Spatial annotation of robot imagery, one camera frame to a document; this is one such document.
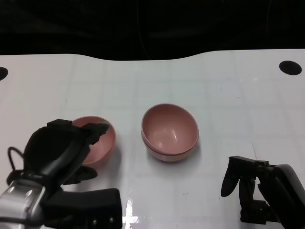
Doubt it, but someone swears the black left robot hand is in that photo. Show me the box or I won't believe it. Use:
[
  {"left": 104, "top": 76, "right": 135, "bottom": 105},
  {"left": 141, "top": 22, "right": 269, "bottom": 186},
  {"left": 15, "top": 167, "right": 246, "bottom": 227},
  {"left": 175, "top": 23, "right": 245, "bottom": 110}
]
[{"left": 23, "top": 119, "right": 112, "bottom": 189}]

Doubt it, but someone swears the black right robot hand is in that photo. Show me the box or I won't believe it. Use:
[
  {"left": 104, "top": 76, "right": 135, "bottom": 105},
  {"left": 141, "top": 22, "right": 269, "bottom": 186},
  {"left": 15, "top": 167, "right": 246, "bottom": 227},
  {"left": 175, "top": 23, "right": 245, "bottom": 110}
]
[{"left": 221, "top": 156, "right": 305, "bottom": 229}]

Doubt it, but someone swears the pink plastic bowl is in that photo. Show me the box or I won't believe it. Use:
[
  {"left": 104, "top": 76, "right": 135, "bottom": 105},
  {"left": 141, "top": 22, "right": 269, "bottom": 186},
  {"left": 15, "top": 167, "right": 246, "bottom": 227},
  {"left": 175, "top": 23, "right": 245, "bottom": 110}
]
[
  {"left": 142, "top": 133, "right": 199, "bottom": 163},
  {"left": 72, "top": 116, "right": 117, "bottom": 166},
  {"left": 141, "top": 103, "right": 200, "bottom": 155}
]

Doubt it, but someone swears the small wooden sliver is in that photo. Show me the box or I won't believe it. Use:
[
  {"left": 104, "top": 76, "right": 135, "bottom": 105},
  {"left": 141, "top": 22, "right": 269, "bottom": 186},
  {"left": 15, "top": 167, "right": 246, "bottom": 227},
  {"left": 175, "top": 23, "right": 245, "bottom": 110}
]
[{"left": 251, "top": 141, "right": 258, "bottom": 161}]

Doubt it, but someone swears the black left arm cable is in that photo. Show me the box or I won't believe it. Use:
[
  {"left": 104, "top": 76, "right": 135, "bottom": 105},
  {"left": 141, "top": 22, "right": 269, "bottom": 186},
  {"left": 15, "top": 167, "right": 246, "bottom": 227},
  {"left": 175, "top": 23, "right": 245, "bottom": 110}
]
[{"left": 6, "top": 146, "right": 27, "bottom": 183}]

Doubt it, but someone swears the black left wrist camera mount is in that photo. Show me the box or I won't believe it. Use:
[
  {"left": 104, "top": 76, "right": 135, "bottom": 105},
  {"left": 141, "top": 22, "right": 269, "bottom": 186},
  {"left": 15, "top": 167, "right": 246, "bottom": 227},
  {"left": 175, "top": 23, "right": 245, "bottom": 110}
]
[{"left": 41, "top": 187, "right": 123, "bottom": 229}]

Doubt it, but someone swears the thin hanging background cable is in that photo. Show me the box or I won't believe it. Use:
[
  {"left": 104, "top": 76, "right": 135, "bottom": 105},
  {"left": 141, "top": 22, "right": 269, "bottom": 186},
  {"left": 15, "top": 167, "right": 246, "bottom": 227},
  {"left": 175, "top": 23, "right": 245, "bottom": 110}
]
[{"left": 139, "top": 23, "right": 152, "bottom": 60}]

